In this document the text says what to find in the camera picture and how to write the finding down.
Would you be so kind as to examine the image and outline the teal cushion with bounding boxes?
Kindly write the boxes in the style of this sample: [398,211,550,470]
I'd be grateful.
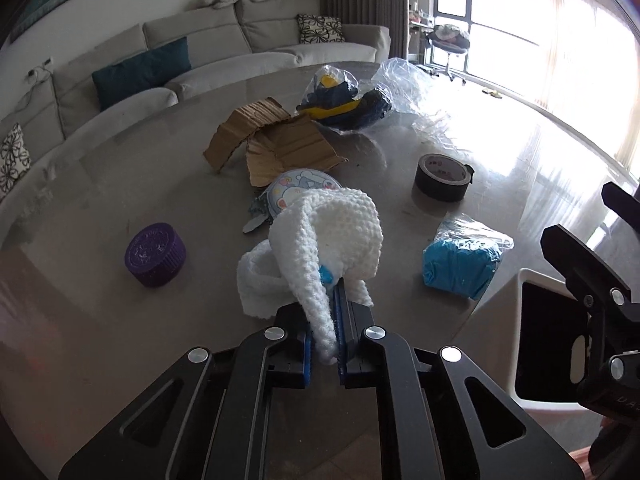
[91,36,193,112]

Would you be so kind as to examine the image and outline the torn brown cardboard piece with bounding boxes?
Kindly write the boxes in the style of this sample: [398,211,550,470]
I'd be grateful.
[202,97,349,190]

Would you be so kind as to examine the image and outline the cluttered shelf rack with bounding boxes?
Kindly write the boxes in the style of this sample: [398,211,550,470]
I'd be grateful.
[407,0,436,56]

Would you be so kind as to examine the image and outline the wall socket with cable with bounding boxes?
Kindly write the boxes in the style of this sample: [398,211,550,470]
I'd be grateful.
[26,56,54,82]

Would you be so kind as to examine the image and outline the black white floral cushion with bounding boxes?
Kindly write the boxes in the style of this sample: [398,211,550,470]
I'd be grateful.
[297,13,346,44]
[0,122,32,193]

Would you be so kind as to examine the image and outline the round cartoon print tin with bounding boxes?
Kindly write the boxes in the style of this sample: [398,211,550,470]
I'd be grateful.
[263,169,343,218]

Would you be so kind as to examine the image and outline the purple round container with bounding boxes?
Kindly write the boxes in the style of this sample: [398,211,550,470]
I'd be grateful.
[124,226,187,288]

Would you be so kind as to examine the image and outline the sheer white curtain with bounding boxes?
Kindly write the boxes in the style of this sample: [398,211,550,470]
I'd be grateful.
[542,0,640,171]

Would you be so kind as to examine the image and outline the office chair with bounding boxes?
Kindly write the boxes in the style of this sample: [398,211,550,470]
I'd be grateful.
[427,22,471,81]

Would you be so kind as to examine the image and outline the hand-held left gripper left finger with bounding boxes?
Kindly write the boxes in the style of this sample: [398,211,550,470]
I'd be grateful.
[57,302,316,480]

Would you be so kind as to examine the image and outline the clear plastic wrap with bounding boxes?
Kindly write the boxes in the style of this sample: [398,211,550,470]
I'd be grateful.
[372,57,468,151]

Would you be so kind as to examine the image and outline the white trash bin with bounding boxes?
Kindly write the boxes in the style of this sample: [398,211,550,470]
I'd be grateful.
[470,267,608,413]

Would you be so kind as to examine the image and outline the black tape roll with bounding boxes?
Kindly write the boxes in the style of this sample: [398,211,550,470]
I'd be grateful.
[413,152,475,203]

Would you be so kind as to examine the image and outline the light grey sofa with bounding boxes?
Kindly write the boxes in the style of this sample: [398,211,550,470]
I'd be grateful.
[0,0,392,201]

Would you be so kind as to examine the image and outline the dark torn wrapper scrap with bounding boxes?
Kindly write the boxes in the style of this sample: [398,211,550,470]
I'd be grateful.
[243,194,275,236]

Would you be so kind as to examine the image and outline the yellow blue toy in bag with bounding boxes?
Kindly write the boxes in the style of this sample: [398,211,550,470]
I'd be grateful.
[296,64,393,133]

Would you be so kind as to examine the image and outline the white knitted cloth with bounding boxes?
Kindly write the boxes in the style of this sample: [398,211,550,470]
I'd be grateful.
[236,186,385,366]

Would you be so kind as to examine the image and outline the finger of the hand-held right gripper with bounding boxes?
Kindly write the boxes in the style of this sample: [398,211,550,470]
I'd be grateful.
[601,181,640,233]
[541,224,640,341]

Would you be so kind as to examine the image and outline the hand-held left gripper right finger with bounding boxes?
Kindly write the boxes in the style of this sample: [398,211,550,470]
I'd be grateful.
[332,282,586,480]

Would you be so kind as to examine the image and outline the blue gloves in plastic bag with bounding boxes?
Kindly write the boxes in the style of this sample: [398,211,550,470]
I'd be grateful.
[421,211,515,302]

